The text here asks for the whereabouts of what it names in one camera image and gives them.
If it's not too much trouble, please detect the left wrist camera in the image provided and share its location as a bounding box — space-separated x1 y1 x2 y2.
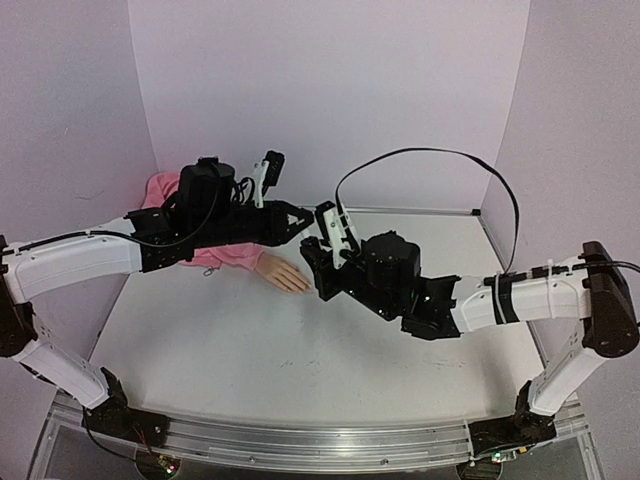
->
250 150 285 208

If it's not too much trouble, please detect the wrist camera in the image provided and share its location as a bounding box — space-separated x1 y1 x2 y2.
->
250 150 285 208
315 201 361 270

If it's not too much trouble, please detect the mannequin hand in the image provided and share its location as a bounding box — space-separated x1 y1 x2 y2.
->
255 253 311 294

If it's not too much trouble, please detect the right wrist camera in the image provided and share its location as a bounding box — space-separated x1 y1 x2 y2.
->
315 201 361 270

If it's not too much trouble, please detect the pink hoodie sleeve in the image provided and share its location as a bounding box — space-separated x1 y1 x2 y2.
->
142 172 264 271

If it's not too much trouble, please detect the aluminium front rail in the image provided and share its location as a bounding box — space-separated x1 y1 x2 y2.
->
28 393 603 479

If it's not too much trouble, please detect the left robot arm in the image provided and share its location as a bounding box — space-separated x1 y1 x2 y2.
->
1 151 314 437

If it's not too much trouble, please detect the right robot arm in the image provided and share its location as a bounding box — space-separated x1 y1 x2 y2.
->
300 231 639 458

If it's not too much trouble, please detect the left black base cable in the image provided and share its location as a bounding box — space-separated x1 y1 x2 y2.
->
84 424 146 466

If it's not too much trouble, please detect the right black camera cable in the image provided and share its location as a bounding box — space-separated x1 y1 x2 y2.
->
335 145 522 276

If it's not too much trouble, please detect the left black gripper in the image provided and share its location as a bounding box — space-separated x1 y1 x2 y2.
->
195 201 318 251

